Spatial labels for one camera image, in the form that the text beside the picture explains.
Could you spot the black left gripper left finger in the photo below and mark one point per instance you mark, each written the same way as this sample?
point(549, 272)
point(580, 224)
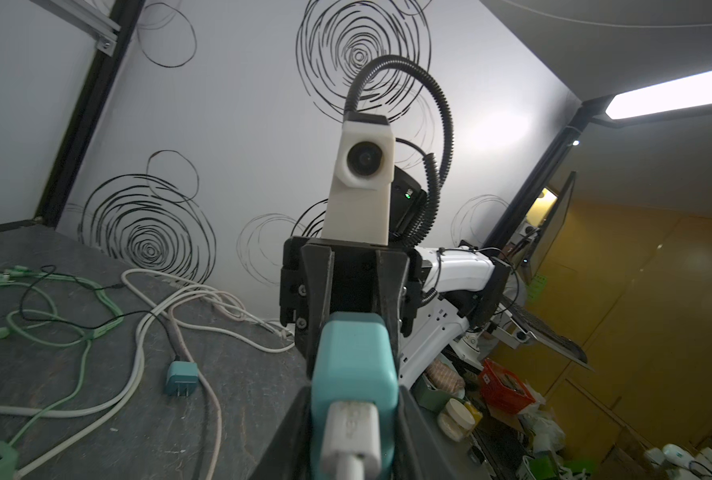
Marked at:
point(288, 455)

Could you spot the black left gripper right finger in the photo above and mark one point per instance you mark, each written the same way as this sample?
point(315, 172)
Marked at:
point(418, 453)

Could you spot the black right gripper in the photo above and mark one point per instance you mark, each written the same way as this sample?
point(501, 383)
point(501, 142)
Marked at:
point(320, 277)

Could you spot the teal charger adapter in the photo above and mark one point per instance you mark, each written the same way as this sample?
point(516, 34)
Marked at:
point(182, 379)
point(355, 362)

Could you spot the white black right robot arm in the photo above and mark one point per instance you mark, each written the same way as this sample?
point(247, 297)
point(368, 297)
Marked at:
point(426, 297)

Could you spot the red basket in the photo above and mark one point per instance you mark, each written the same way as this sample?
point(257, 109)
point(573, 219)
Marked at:
point(501, 388)

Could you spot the black monitor on stand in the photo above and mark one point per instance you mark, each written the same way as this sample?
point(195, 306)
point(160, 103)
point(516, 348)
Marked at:
point(549, 230)

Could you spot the ceiling light strip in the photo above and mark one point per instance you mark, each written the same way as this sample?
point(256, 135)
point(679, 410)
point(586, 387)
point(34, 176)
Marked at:
point(679, 94)

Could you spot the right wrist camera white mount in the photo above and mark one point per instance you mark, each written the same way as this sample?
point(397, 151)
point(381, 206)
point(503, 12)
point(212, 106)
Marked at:
point(358, 208)

